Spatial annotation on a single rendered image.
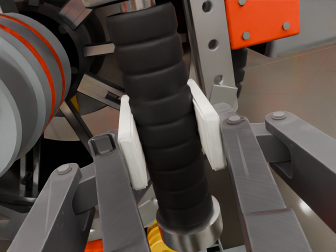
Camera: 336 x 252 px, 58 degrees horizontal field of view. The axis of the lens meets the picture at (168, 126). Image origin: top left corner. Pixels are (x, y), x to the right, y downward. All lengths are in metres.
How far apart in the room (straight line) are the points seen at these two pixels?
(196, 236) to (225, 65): 0.25
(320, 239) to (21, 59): 1.14
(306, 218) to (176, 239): 1.15
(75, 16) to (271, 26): 0.27
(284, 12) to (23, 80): 0.30
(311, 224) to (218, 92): 0.97
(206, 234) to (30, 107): 0.18
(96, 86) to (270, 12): 0.27
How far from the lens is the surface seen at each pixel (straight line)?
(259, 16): 0.40
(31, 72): 0.29
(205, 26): 0.38
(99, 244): 0.52
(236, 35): 0.39
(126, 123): 0.16
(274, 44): 0.60
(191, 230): 0.20
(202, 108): 0.15
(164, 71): 0.15
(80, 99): 0.69
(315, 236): 1.27
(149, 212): 0.47
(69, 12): 0.48
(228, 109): 0.17
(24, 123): 0.27
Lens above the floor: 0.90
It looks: 24 degrees down
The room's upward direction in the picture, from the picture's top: 14 degrees counter-clockwise
